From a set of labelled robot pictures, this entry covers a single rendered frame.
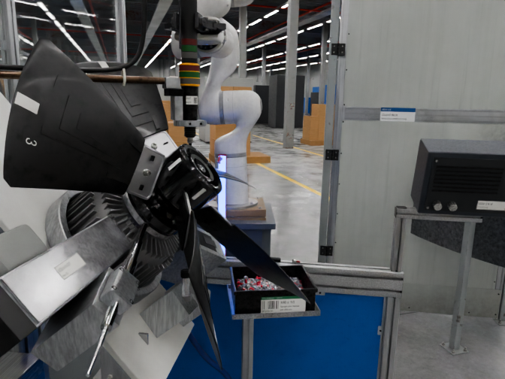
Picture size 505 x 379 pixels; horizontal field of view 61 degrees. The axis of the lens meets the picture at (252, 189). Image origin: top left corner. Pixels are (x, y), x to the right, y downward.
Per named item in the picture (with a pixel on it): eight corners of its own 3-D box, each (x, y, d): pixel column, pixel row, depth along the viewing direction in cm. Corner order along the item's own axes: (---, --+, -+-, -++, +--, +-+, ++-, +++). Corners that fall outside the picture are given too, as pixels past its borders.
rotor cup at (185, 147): (166, 245, 80) (219, 204, 77) (116, 184, 79) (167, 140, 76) (188, 223, 94) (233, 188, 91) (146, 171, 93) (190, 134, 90)
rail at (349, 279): (115, 276, 140) (114, 253, 138) (120, 271, 144) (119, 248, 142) (401, 298, 128) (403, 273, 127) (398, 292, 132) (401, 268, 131)
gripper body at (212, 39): (228, 50, 103) (218, 44, 92) (186, 50, 105) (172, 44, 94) (228, 17, 102) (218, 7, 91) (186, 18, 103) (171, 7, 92)
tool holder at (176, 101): (169, 127, 86) (168, 77, 84) (160, 125, 92) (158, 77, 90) (211, 126, 90) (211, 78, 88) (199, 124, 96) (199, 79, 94)
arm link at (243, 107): (216, 155, 166) (212, 92, 162) (263, 153, 166) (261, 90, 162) (213, 158, 154) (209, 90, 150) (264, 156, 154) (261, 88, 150)
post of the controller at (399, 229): (391, 271, 128) (397, 207, 124) (389, 268, 131) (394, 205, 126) (401, 272, 127) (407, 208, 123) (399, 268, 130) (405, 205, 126)
